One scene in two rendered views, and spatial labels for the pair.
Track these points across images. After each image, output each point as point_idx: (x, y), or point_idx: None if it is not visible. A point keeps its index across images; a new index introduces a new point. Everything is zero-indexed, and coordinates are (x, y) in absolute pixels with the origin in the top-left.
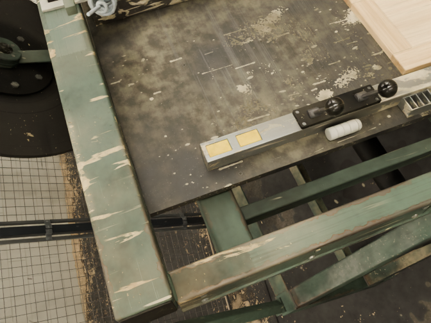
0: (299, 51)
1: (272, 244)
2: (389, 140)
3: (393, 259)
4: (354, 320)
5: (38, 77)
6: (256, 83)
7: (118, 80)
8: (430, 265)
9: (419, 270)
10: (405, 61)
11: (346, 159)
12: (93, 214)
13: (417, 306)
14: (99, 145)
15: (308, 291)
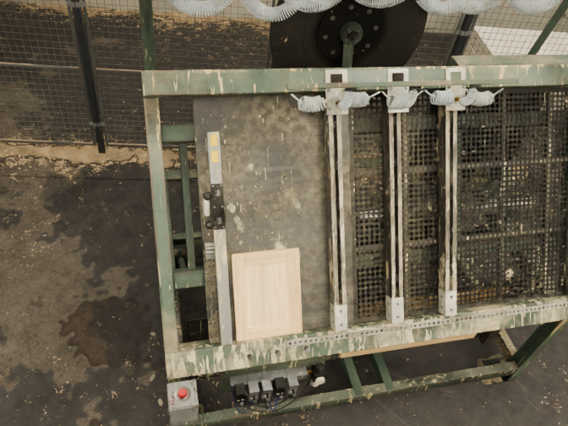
0: (264, 206)
1: (156, 146)
2: None
3: None
4: (142, 232)
5: (332, 52)
6: (251, 175)
7: (278, 101)
8: (158, 291)
9: (157, 283)
10: (237, 257)
11: None
12: (190, 72)
13: (135, 272)
14: (226, 82)
15: None
